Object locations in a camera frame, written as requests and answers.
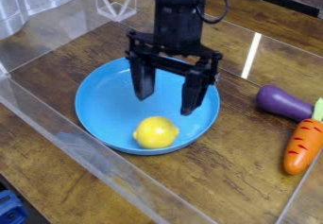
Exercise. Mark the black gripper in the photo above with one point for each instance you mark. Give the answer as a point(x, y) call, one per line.
point(172, 49)

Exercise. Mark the blue round tray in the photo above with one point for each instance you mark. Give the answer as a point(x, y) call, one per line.
point(111, 111)

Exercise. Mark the yellow toy lemon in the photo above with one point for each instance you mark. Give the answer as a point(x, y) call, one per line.
point(156, 132)

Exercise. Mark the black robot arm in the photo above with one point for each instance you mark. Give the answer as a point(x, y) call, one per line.
point(172, 49)

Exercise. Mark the orange toy carrot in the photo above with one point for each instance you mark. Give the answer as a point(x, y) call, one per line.
point(306, 141)

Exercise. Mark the purple toy eggplant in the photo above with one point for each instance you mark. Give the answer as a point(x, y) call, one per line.
point(274, 100)

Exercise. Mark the blue plastic object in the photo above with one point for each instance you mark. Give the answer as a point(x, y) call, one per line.
point(12, 210)

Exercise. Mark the clear acrylic enclosure wall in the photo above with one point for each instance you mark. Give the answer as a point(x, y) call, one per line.
point(224, 180)

